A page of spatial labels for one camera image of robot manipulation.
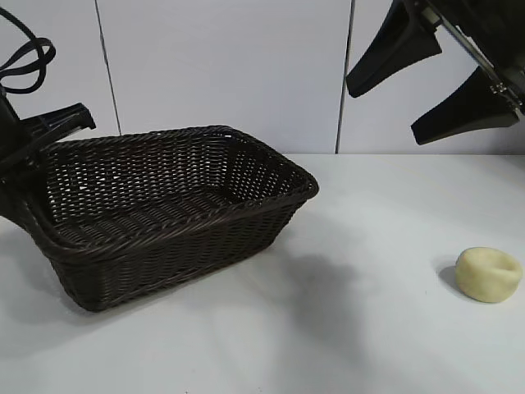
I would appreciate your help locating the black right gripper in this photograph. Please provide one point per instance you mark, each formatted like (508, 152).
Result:
(492, 33)

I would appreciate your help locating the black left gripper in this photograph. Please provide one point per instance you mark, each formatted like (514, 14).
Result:
(53, 123)

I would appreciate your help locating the dark brown wicker basket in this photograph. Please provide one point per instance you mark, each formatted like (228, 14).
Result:
(172, 205)

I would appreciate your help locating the pale yellow egg yolk pastry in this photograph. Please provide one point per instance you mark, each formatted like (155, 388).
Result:
(486, 277)

